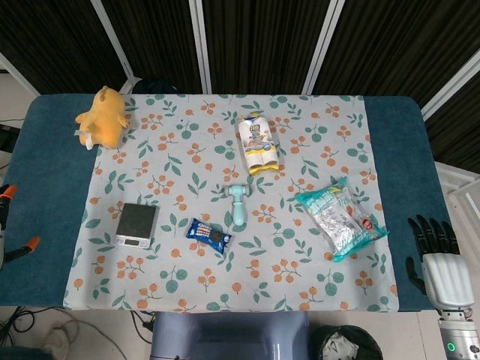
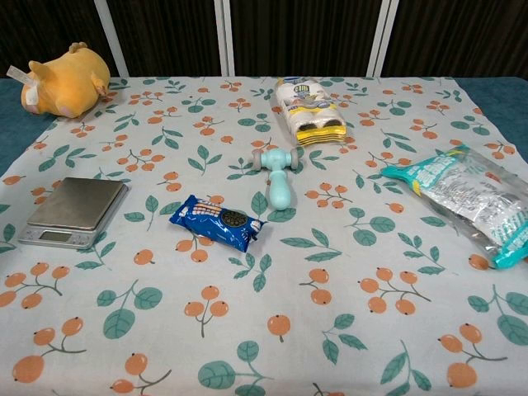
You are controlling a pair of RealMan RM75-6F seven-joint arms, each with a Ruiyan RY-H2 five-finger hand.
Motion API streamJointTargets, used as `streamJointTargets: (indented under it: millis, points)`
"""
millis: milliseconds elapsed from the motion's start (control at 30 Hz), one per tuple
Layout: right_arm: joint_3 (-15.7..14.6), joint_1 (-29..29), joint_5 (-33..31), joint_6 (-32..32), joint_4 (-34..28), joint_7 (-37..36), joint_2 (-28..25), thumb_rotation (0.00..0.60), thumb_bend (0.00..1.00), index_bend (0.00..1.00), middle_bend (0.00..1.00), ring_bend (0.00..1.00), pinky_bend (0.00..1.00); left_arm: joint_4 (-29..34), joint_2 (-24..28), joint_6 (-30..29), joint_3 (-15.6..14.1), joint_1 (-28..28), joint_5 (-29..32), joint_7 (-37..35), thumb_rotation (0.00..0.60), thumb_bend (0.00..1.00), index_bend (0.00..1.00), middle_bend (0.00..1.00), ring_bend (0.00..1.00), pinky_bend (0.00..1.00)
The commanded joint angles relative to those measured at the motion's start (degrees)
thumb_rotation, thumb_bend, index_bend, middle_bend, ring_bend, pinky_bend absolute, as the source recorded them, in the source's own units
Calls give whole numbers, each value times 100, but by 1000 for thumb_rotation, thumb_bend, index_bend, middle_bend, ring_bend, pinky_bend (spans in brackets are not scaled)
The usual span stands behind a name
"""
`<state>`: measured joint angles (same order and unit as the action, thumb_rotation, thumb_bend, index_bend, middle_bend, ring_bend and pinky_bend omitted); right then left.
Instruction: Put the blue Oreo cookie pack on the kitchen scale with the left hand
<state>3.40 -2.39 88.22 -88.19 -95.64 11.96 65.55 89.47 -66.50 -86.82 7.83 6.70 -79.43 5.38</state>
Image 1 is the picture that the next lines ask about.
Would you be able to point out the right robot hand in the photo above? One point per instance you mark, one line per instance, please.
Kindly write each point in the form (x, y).
(446, 277)

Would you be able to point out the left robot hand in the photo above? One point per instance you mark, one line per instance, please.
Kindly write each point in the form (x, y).
(5, 193)

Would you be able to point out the blue cookie packet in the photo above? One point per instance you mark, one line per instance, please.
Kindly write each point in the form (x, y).
(206, 232)

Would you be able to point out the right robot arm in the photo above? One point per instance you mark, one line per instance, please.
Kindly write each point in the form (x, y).
(459, 337)

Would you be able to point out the clear teal candy bag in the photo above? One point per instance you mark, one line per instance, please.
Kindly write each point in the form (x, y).
(337, 219)

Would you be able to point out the small grey kitchen scale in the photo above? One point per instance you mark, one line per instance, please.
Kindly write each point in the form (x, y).
(135, 223)

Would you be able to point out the blue table cover cloth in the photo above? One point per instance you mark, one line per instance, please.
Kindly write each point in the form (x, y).
(48, 180)

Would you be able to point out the black box device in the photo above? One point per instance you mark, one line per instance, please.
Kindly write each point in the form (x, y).
(6, 138)

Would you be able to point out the black trash bin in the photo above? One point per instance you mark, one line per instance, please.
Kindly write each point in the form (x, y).
(347, 343)

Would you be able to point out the yellow plush toy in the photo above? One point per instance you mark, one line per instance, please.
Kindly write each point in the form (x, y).
(107, 120)

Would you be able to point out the black chair back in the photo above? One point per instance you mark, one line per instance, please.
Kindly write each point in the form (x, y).
(157, 85)

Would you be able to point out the teal toy hammer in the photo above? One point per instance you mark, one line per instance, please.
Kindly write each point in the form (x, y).
(239, 210)

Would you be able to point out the floral print tablecloth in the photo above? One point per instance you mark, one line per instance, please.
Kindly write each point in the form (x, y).
(225, 270)

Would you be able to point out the grey blue robot torso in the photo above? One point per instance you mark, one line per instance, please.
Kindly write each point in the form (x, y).
(228, 333)

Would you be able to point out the white yellow cookie pack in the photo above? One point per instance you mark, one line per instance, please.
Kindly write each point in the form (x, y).
(258, 142)

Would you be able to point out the white metal floor frame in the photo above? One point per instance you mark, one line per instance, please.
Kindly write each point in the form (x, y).
(459, 183)

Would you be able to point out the white partition frame post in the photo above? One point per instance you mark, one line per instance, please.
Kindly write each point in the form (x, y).
(114, 41)
(200, 45)
(18, 75)
(450, 88)
(322, 45)

